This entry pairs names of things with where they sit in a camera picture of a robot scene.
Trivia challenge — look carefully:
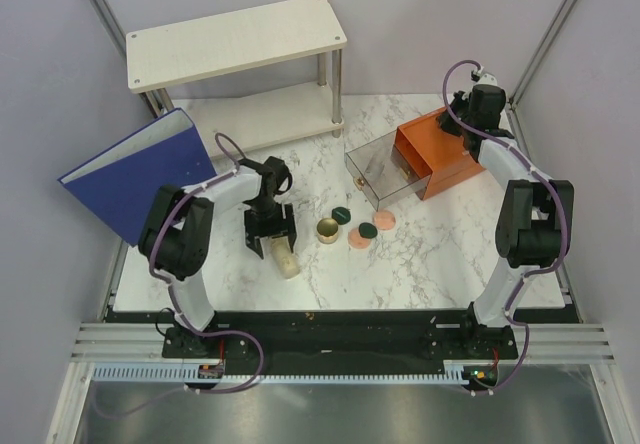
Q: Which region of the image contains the transparent drawer with gold knob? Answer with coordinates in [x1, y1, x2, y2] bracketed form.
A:
[345, 132, 431, 211]

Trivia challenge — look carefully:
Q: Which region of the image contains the cream foundation bottle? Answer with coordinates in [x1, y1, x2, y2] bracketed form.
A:
[270, 238, 300, 279]

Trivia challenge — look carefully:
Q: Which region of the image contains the gold round jar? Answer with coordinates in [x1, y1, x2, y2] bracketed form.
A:
[316, 217, 340, 245]

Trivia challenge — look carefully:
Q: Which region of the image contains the light blue cable duct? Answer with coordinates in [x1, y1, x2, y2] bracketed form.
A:
[92, 362, 497, 385]

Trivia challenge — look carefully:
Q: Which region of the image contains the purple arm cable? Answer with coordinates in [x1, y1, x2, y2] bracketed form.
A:
[92, 132, 269, 420]
[443, 58, 569, 398]

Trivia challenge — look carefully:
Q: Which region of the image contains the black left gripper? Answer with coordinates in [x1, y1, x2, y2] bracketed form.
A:
[244, 196, 296, 257]

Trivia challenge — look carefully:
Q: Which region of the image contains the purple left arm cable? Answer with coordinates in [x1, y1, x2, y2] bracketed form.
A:
[92, 132, 269, 420]

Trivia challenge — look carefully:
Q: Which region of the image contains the white two-tier shelf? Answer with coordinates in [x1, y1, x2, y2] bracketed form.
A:
[125, 0, 348, 161]

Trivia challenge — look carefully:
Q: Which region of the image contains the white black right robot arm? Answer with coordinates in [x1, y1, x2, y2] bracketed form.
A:
[276, 84, 574, 358]

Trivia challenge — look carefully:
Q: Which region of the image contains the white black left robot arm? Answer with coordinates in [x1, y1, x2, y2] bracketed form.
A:
[138, 156, 300, 357]

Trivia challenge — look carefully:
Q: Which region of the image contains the orange drawer organizer box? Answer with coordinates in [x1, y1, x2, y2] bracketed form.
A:
[394, 107, 485, 200]

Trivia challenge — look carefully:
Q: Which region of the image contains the blue ring binder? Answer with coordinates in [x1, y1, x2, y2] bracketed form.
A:
[58, 108, 216, 246]

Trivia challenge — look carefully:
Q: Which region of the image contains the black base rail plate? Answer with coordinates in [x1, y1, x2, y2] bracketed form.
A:
[106, 309, 587, 375]

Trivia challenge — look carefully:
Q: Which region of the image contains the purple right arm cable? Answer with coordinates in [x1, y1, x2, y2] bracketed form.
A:
[443, 58, 569, 398]

